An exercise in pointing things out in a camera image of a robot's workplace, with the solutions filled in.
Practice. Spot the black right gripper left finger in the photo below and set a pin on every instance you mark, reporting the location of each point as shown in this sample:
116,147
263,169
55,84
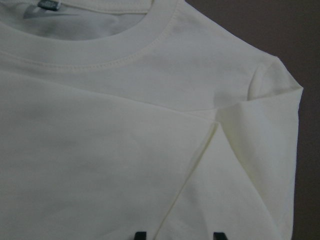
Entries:
140,233

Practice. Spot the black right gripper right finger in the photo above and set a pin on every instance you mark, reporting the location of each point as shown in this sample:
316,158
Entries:
219,233

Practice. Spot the cream long-sleeve cat shirt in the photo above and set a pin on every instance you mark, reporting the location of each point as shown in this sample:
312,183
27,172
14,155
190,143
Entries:
126,116

